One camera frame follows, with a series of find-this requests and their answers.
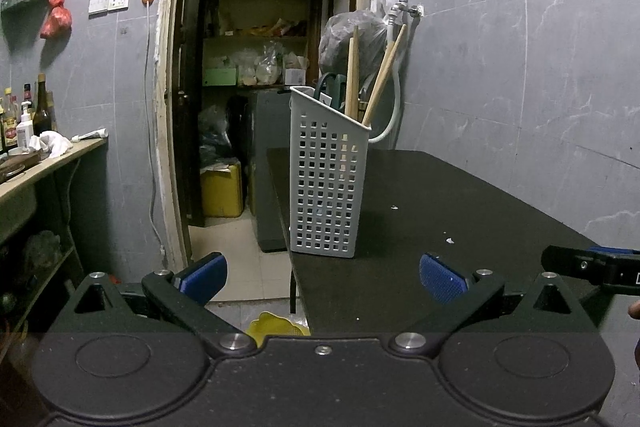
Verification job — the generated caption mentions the dark green scissors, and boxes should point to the dark green scissors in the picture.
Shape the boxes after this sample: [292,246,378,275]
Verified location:
[314,72,351,110]

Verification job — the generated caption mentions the dark wooden door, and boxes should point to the dark wooden door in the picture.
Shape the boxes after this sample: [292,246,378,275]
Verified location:
[176,0,217,229]

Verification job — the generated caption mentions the small condiment bottle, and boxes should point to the small condiment bottle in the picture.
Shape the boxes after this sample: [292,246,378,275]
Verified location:
[0,87,21,154]

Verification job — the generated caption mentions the wooden chopping board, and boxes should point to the wooden chopping board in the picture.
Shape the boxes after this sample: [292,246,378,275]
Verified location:
[0,151,42,184]

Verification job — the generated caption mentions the pump bottle with label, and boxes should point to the pump bottle with label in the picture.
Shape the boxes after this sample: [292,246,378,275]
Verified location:
[16,101,36,154]

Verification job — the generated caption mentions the clear food bags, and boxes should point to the clear food bags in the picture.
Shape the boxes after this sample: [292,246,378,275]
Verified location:
[236,42,312,86]

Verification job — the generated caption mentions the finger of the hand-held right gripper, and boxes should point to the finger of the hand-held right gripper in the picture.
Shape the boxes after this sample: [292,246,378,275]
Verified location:
[542,245,640,295]

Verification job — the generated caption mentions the dark glass bottle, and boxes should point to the dark glass bottle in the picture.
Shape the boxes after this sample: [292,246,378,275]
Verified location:
[32,73,55,136]

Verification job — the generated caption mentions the metal wall tap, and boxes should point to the metal wall tap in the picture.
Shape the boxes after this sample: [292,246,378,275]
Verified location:
[389,0,423,25]

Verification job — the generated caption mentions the grey perforated plastic basket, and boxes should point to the grey perforated plastic basket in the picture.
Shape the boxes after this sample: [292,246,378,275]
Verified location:
[289,86,372,259]

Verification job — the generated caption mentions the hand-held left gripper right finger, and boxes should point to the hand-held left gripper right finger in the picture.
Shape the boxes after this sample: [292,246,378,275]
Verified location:
[390,253,586,355]

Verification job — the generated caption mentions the kitchen counter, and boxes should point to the kitchen counter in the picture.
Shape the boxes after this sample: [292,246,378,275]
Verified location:
[0,137,109,248]

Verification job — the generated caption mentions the white cloth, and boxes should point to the white cloth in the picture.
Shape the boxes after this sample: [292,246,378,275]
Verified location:
[27,130,77,161]

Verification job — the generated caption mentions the thin grey cable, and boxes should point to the thin grey cable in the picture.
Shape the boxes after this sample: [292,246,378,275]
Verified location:
[143,4,168,260]

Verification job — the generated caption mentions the yellow jerry can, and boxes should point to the yellow jerry can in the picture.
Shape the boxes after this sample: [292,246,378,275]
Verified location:
[200,158,245,219]

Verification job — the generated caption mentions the green box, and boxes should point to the green box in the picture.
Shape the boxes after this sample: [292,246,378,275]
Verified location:
[201,67,238,88]

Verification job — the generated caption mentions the red plastic bag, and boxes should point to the red plastic bag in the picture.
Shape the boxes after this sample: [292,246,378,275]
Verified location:
[39,0,73,40]

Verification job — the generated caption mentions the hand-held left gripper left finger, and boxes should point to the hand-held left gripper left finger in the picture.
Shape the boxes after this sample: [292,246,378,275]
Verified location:
[62,253,257,355]

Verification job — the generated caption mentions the grey water hose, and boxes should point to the grey water hose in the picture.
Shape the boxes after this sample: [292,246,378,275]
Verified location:
[369,19,410,142]

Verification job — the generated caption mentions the wooden chopstick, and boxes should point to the wooden chopstick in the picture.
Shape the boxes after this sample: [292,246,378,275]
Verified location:
[345,26,358,120]
[361,42,398,128]
[351,27,362,120]
[365,24,407,128]

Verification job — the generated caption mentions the door frame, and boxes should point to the door frame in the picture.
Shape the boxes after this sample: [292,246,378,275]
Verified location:
[151,0,381,268]

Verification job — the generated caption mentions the clear plastic bag on tap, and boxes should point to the clear plastic bag on tap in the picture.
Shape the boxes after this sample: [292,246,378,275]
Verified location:
[318,9,390,82]

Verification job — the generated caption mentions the white wall switch plate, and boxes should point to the white wall switch plate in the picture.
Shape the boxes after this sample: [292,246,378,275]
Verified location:
[88,0,132,16]

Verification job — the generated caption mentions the yellow bowl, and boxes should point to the yellow bowl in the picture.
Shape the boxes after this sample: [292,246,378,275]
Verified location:
[244,310,312,339]

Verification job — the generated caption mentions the dark grey cabinet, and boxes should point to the dark grey cabinet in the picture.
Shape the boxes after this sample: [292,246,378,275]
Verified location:
[247,88,295,254]

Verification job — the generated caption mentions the dark plastic bag pile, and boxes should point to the dark plastic bag pile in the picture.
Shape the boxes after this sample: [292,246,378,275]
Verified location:
[197,104,243,170]

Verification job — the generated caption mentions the white squeeze tube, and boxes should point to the white squeeze tube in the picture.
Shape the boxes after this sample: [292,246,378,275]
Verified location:
[71,128,110,144]

